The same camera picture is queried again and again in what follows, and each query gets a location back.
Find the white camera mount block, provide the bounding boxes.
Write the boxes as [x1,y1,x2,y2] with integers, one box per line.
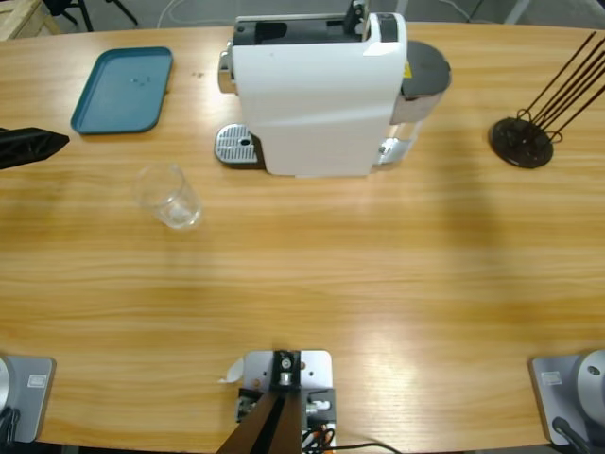
[235,349,337,454]

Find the clear water tank dark lid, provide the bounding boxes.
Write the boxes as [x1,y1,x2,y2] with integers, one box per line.
[376,40,453,167]

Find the white capsule coffee machine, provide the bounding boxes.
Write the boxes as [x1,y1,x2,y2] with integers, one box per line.
[217,0,408,180]

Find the grey metal leg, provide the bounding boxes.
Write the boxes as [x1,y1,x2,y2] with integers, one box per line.
[503,0,530,24]

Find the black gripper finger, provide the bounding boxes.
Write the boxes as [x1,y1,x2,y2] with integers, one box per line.
[0,126,71,170]

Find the black cable at mount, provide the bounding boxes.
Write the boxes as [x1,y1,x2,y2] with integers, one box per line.
[330,442,403,454]

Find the white paper tag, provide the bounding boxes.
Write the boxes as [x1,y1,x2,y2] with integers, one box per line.
[217,357,246,385]

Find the teal plastic tray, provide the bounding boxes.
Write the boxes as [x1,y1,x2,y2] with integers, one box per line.
[70,45,175,136]

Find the black capsule holder with rods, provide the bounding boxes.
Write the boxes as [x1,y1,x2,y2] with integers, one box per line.
[489,31,605,169]

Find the silver drip tray grille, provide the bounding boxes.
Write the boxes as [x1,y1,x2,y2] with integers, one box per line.
[215,123,266,170]

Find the black base cable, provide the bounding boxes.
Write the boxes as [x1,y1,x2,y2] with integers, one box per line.
[552,416,592,454]
[0,406,23,445]

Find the black tripod legs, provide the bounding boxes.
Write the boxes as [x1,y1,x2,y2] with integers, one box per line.
[44,0,141,33]

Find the light wooden crate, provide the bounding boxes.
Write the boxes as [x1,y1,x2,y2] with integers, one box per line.
[0,0,65,43]

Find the white floor cable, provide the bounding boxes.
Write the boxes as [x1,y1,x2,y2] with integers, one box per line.
[158,0,223,27]

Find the dark camera post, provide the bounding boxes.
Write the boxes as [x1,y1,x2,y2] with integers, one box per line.
[219,350,303,454]

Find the clear glass cup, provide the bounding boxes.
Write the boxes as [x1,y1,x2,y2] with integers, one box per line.
[130,163,204,232]

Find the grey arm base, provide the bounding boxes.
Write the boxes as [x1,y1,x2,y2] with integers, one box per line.
[527,349,605,446]
[0,354,57,444]

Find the orange wire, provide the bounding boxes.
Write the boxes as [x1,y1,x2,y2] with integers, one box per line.
[302,423,337,450]

